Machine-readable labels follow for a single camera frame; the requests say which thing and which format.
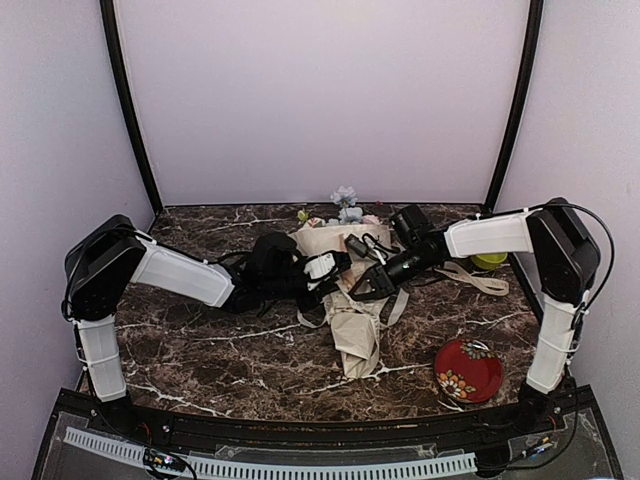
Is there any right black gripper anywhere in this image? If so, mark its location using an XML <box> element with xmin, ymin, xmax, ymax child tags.
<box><xmin>347</xmin><ymin>245</ymin><xmax>435</xmax><ymax>301</ymax></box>

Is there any beige wrapping paper sheet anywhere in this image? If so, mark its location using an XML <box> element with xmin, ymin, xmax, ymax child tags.
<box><xmin>289</xmin><ymin>222</ymin><xmax>401</xmax><ymax>377</ymax></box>

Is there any pink fake rose stem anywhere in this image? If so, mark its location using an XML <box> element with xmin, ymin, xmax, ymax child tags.
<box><xmin>362</xmin><ymin>215</ymin><xmax>382</xmax><ymax>225</ymax></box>

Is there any blue fake flower stem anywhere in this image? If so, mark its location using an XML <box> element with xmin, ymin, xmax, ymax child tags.
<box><xmin>330</xmin><ymin>186</ymin><xmax>363</xmax><ymax>224</ymax></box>

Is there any white printed ribbon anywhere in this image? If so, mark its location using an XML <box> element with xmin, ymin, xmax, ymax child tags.
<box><xmin>295</xmin><ymin>259</ymin><xmax>510</xmax><ymax>376</ymax></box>

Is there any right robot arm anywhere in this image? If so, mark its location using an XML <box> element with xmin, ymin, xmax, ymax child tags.
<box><xmin>349</xmin><ymin>197</ymin><xmax>601</xmax><ymax>394</ymax></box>

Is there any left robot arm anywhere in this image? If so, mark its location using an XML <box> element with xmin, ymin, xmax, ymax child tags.
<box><xmin>61</xmin><ymin>215</ymin><xmax>336</xmax><ymax>436</ymax></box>

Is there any yellow-green cup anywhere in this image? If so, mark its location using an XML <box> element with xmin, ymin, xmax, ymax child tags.
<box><xmin>471</xmin><ymin>253</ymin><xmax>508</xmax><ymax>271</ymax></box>

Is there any red floral plate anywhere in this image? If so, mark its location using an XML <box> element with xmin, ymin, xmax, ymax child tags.
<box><xmin>434</xmin><ymin>338</ymin><xmax>504</xmax><ymax>404</ymax></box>

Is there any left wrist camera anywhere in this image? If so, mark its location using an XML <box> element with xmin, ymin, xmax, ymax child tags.
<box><xmin>303</xmin><ymin>250</ymin><xmax>352</xmax><ymax>291</ymax></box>

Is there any black front table rail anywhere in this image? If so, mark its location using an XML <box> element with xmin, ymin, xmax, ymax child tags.
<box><xmin>59</xmin><ymin>389</ymin><xmax>596</xmax><ymax>454</ymax></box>

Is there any white slotted cable duct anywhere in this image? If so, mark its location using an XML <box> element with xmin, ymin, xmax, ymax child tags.
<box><xmin>63</xmin><ymin>427</ymin><xmax>477</xmax><ymax>479</ymax></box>

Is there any right black frame post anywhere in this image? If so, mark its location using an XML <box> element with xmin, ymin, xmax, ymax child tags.
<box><xmin>483</xmin><ymin>0</ymin><xmax>544</xmax><ymax>211</ymax></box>

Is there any black frame post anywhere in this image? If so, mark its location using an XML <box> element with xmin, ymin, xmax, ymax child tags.
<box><xmin>483</xmin><ymin>0</ymin><xmax>544</xmax><ymax>211</ymax></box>
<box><xmin>99</xmin><ymin>0</ymin><xmax>164</xmax><ymax>217</ymax></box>

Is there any left black frame post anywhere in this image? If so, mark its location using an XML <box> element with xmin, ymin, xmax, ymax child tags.
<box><xmin>99</xmin><ymin>0</ymin><xmax>164</xmax><ymax>217</ymax></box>

